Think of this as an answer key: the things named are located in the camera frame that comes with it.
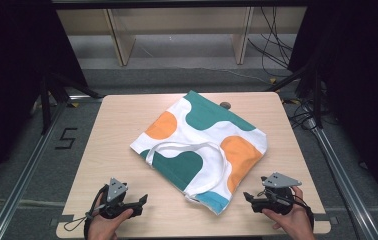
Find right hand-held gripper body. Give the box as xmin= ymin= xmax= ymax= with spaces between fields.
xmin=256 ymin=171 xmax=303 ymax=216

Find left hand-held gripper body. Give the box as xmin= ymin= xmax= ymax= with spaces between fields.
xmin=94 ymin=177 xmax=144 ymax=220

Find white teal orange tote bag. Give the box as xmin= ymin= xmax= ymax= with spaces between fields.
xmin=129 ymin=89 xmax=269 ymax=216

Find person's right hand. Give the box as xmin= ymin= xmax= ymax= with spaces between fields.
xmin=261 ymin=185 xmax=317 ymax=240

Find person's left hand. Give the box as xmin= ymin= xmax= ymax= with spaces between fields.
xmin=87 ymin=193 xmax=134 ymax=240

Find black metal stand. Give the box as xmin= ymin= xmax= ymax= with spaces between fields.
xmin=38 ymin=70 xmax=102 ymax=135
xmin=266 ymin=61 xmax=325 ymax=130

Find black curtain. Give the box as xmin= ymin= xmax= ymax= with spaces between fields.
xmin=0 ymin=0 xmax=90 ymax=199
xmin=288 ymin=0 xmax=378 ymax=208

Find black wrist strap cable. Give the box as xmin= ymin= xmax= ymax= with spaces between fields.
xmin=291 ymin=194 xmax=315 ymax=232
xmin=63 ymin=184 xmax=109 ymax=240

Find aluminium frame rail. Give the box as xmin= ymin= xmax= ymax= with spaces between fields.
xmin=301 ymin=116 xmax=378 ymax=240
xmin=0 ymin=94 xmax=104 ymax=240

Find tangled black cables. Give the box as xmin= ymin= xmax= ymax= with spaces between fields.
xmin=282 ymin=96 xmax=320 ymax=132

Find thin white floor cable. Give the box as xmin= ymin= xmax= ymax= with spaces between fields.
xmin=176 ymin=65 xmax=273 ymax=85

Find black floor cables bundle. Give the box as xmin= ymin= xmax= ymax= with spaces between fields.
xmin=246 ymin=5 xmax=295 ymax=78

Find light wooden table frame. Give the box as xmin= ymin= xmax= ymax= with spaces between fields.
xmin=56 ymin=5 xmax=309 ymax=67

